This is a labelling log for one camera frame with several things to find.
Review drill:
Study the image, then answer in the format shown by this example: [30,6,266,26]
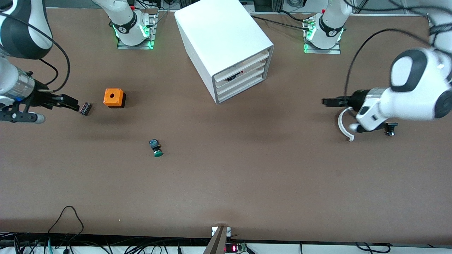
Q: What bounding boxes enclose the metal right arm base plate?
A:
[117,9,158,50]

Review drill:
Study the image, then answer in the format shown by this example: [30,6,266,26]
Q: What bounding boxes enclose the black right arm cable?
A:
[0,12,71,93]

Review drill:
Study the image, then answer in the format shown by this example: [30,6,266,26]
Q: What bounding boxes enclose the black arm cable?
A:
[344,28,433,97]
[0,12,71,93]

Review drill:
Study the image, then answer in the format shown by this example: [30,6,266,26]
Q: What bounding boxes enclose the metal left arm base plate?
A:
[303,14,341,55]

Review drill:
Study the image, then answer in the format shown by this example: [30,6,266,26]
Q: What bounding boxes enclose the small device with red display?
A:
[224,242,248,253]

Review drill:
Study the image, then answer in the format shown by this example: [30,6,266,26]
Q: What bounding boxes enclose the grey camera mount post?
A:
[203,226,232,254]

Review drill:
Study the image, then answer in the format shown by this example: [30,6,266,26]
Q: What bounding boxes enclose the black cable at table edge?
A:
[355,242,393,254]

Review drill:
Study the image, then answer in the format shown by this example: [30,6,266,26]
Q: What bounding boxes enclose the green push button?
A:
[149,139,164,158]

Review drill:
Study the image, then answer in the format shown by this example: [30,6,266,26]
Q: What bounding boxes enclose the tangled black cables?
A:
[0,232,212,254]

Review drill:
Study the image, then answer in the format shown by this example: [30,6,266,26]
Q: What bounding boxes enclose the white lowest cabinet drawer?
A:
[216,75,265,103]

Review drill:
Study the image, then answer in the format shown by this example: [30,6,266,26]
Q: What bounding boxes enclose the black cables behind base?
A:
[131,0,177,22]

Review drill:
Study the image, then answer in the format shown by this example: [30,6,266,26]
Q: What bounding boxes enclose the white curved plastic arc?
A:
[338,107,355,142]

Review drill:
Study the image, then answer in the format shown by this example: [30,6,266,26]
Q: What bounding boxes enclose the black looped cable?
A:
[47,206,84,236]

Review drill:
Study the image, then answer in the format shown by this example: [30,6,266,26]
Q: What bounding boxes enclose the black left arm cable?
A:
[344,28,433,97]

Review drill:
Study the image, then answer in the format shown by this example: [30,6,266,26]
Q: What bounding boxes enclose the black cable on table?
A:
[278,10,313,23]
[250,15,311,31]

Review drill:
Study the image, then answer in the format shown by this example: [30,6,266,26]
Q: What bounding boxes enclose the orange button box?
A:
[103,88,126,109]

